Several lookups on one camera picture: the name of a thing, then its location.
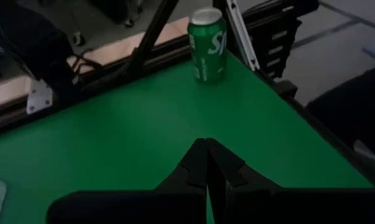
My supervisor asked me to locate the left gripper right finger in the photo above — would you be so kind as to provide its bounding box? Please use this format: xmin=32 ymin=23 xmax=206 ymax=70
xmin=206 ymin=138 xmax=375 ymax=224

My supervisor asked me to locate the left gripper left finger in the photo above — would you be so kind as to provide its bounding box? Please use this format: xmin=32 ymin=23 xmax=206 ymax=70
xmin=46 ymin=138 xmax=208 ymax=224

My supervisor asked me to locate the green soda can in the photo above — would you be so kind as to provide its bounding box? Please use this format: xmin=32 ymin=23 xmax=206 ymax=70
xmin=187 ymin=6 xmax=228 ymax=84

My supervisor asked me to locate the green table mat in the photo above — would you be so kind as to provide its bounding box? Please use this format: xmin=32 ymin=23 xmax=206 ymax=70
xmin=0 ymin=51 xmax=374 ymax=224

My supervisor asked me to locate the yellow black hazard tape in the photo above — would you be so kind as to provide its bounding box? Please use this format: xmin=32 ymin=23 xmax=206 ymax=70
xmin=261 ymin=17 xmax=302 ymax=79

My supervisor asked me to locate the silver aluminium bar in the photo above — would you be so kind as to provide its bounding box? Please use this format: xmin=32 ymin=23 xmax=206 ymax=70
xmin=225 ymin=0 xmax=261 ymax=72

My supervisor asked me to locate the white arm base bracket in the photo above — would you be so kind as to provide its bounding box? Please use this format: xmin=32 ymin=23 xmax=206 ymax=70
xmin=25 ymin=79 xmax=54 ymax=115

